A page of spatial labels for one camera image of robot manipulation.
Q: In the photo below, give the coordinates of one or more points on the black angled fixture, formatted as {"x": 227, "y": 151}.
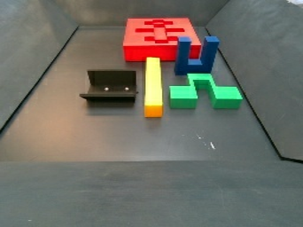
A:
{"x": 111, "y": 84}

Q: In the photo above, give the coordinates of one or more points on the red insertion board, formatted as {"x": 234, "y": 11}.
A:
{"x": 151, "y": 37}

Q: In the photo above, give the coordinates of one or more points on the yellow long bar block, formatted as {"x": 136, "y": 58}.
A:
{"x": 152, "y": 90}

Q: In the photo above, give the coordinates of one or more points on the blue U-shaped block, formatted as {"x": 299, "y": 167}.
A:
{"x": 187, "y": 65}

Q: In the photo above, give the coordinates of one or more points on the green S-shaped block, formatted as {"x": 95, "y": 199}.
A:
{"x": 224, "y": 97}

